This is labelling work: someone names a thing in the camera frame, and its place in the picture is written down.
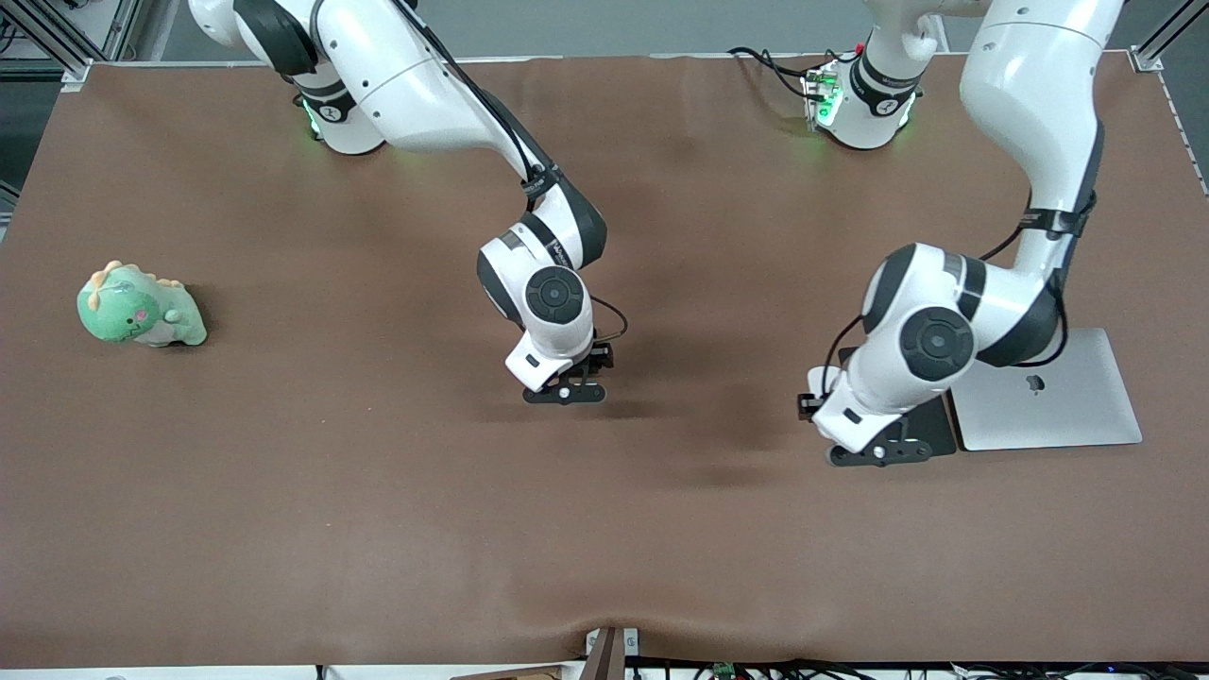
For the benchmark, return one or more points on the grey table edge bracket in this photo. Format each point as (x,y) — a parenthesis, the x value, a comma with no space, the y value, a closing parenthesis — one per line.
(609,652)

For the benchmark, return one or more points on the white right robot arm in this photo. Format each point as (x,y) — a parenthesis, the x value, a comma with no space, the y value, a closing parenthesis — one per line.
(425,85)

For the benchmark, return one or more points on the aluminium frame profile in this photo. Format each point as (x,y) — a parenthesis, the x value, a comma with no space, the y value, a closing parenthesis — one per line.
(1157,42)
(66,42)

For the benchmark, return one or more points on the brown table cover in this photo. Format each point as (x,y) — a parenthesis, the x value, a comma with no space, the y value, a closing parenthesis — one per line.
(378,519)

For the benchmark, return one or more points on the green dinosaur plush toy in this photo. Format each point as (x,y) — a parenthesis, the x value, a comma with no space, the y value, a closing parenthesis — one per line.
(127,312)

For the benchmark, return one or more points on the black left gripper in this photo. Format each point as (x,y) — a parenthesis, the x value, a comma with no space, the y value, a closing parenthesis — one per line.
(810,406)

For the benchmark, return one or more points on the black mouse pad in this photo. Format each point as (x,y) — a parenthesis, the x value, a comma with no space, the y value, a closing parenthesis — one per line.
(935,425)

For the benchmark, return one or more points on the silver closed laptop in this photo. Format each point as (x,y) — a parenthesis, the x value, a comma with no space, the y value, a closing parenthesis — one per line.
(1086,406)

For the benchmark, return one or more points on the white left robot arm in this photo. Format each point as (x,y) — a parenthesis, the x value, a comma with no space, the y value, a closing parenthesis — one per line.
(1030,85)

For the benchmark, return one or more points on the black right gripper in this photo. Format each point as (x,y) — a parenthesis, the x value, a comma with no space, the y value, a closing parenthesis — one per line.
(598,358)

